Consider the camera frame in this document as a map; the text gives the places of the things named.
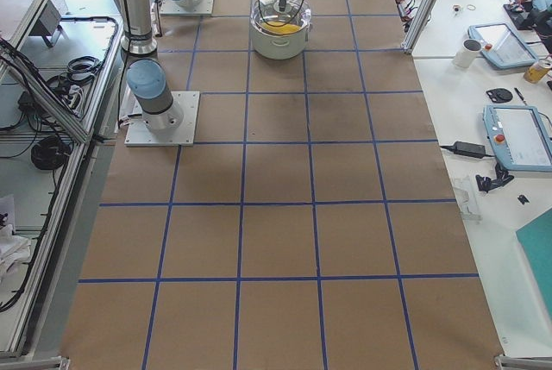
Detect blue teach pendant far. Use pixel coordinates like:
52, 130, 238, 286
467, 22, 539, 70

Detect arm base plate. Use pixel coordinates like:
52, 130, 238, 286
124, 91, 200, 147
159, 0, 216, 17

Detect black round puck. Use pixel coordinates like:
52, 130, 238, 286
486, 88, 513, 103

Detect yellow corn cob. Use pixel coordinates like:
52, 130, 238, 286
260, 21, 302, 35

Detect teal board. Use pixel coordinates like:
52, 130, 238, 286
516, 210, 551, 315

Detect pale green cooking pot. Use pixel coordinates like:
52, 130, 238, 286
249, 22, 311, 60

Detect coiled black cables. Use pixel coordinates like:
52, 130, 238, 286
30, 135, 72, 172

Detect black power brick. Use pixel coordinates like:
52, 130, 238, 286
452, 141, 487, 159

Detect white crumpled cloth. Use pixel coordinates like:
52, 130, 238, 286
0, 195, 34, 285

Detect blue teach pendant near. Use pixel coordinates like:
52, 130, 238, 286
482, 104, 551, 172

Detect blue teach pendant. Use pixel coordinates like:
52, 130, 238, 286
482, 104, 551, 172
467, 22, 539, 70

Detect white mug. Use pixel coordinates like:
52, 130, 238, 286
452, 39, 482, 69

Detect glass pot lid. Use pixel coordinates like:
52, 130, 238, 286
250, 0, 311, 34

